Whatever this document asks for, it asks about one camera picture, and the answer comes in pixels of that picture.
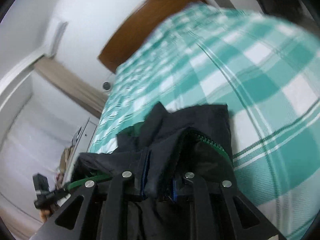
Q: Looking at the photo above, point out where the small white round fan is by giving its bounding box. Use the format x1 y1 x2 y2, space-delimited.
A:
103 82 112 91

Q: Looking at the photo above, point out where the beige curtain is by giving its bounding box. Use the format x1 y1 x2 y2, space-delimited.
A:
34 56 108 118

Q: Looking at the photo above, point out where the white sheer curtain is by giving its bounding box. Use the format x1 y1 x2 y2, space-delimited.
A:
1 99 88 220

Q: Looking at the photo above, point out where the green white plaid bedspread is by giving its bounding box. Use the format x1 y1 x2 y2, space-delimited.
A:
89 3 319 239

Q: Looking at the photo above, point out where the brown wooden headboard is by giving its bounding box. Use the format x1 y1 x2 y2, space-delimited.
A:
98 0 206 73

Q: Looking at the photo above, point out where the black puffer jacket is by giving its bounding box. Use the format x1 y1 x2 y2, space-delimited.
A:
71 103 236 239

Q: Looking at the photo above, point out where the white low drawer cabinet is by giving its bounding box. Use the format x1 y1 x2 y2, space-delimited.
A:
57 118 97 185

